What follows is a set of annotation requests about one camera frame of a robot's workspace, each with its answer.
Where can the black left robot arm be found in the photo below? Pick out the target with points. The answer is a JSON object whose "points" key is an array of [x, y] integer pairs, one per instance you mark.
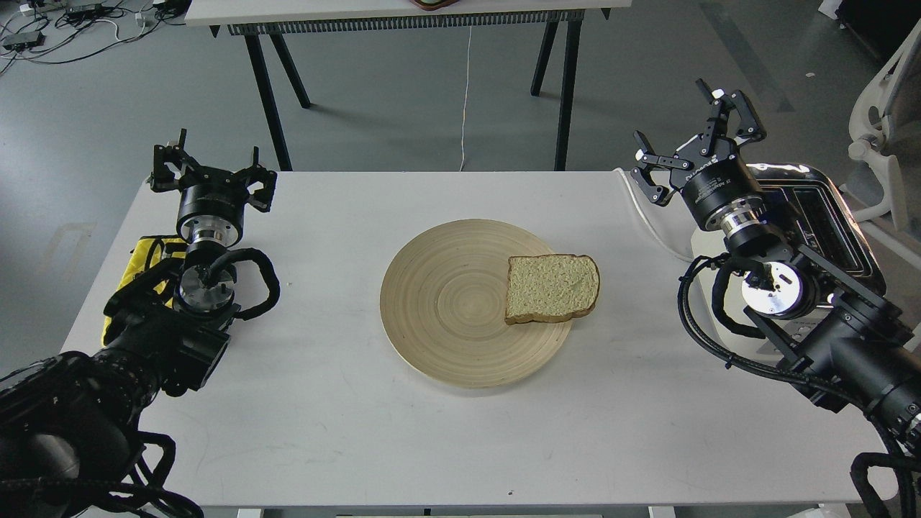
{"points": [[71, 436]]}

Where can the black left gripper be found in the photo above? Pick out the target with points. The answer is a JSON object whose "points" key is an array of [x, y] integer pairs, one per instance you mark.
{"points": [[212, 201]]}

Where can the white background table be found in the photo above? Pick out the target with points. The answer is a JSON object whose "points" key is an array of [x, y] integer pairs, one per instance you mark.
{"points": [[252, 20]]}

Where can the brown object on background table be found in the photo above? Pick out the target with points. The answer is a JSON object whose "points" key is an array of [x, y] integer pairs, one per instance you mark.
{"points": [[432, 5]]}

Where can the cream white toaster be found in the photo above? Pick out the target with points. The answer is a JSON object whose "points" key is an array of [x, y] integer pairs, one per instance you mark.
{"points": [[809, 207]]}

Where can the round bamboo plate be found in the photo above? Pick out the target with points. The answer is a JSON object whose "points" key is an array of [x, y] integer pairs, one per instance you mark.
{"points": [[443, 299]]}

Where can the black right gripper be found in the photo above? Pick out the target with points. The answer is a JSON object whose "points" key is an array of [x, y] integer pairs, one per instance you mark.
{"points": [[712, 183]]}

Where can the slice of brown bread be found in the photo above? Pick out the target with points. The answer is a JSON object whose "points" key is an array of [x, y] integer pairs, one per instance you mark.
{"points": [[551, 288]]}

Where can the yellow cloth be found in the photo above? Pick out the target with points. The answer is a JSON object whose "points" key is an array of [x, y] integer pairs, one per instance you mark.
{"points": [[148, 252]]}

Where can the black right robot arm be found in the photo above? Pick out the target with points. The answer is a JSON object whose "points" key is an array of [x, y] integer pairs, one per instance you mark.
{"points": [[797, 295]]}

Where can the white office chair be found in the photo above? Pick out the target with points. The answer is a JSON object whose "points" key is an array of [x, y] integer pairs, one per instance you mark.
{"points": [[888, 104]]}

